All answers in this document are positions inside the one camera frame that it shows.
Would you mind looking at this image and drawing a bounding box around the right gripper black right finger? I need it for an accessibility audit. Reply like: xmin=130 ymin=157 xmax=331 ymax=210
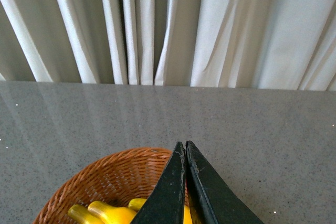
xmin=186 ymin=141 xmax=262 ymax=223

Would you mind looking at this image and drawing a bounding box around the right brown wicker basket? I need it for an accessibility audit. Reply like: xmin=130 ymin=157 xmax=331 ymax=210
xmin=34 ymin=147 xmax=190 ymax=223

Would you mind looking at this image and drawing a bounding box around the white pleated curtain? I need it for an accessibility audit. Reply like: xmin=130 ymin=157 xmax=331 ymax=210
xmin=1 ymin=0 xmax=335 ymax=91

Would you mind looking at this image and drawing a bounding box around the yellow banana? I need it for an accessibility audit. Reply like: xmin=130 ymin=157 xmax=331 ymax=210
xmin=88 ymin=201 xmax=137 ymax=223
xmin=183 ymin=205 xmax=199 ymax=224
xmin=67 ymin=205 xmax=104 ymax=224
xmin=128 ymin=198 xmax=146 ymax=212

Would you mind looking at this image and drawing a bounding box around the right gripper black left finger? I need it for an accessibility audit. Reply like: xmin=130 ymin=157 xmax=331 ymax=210
xmin=131 ymin=142 xmax=186 ymax=223

